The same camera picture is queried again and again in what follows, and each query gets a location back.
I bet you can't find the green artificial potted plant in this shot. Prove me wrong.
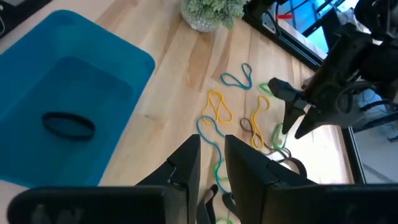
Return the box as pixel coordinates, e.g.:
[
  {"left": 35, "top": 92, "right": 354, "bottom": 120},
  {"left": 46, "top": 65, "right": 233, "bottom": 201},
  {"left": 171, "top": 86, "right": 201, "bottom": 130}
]
[{"left": 180, "top": 0, "right": 249, "bottom": 34}]

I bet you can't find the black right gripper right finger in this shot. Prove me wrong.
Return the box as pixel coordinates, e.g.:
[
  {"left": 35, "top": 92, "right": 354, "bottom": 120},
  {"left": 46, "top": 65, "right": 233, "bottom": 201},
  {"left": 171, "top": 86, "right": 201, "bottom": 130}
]
[{"left": 224, "top": 134, "right": 317, "bottom": 224}]

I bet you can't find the blue rubber band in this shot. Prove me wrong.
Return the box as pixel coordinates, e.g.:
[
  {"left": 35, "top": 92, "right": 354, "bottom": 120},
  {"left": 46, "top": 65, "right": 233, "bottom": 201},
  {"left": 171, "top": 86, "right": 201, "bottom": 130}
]
[{"left": 195, "top": 114, "right": 233, "bottom": 195}]

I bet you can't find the black left wrist camera cable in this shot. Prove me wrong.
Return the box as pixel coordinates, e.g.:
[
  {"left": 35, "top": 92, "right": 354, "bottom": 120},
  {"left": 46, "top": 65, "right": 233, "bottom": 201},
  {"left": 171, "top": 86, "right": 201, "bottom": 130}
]
[{"left": 335, "top": 81, "right": 379, "bottom": 114}]

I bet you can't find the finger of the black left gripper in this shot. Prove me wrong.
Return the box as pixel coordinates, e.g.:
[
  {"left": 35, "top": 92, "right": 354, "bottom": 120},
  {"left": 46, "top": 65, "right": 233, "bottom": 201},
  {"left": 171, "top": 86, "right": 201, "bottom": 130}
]
[
  {"left": 294, "top": 107, "right": 326, "bottom": 140},
  {"left": 281, "top": 101, "right": 307, "bottom": 134}
]

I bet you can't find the brown rubber band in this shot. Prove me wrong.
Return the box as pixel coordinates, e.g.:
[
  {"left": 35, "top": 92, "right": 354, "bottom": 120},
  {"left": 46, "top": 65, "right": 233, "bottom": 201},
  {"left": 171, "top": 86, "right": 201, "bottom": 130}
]
[{"left": 239, "top": 117, "right": 293, "bottom": 162}]

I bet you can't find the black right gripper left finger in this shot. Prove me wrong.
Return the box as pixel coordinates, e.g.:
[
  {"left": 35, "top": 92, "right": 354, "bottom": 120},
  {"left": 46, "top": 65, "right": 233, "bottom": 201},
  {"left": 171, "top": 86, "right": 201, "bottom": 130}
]
[{"left": 136, "top": 134, "right": 201, "bottom": 224}]

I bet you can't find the thick black rubber band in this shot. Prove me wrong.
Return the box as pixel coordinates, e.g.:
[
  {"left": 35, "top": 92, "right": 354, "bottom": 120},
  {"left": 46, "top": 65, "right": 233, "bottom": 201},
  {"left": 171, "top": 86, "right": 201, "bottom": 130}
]
[{"left": 42, "top": 111, "right": 96, "bottom": 141}]

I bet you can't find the blue plastic bin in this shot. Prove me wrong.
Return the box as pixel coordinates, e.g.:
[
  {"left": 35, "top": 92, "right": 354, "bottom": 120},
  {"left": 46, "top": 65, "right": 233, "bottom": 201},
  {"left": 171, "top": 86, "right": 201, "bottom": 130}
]
[{"left": 0, "top": 9, "right": 155, "bottom": 189}]

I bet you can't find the yellow rubber band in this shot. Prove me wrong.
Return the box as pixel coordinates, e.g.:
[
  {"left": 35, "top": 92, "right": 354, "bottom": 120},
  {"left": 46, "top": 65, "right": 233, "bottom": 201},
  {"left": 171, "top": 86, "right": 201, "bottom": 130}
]
[{"left": 250, "top": 95, "right": 271, "bottom": 151}]

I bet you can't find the yellow flat stick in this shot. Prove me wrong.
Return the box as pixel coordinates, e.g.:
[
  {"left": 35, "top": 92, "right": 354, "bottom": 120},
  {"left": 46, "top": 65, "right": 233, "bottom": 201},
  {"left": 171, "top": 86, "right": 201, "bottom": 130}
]
[{"left": 202, "top": 89, "right": 234, "bottom": 124}]

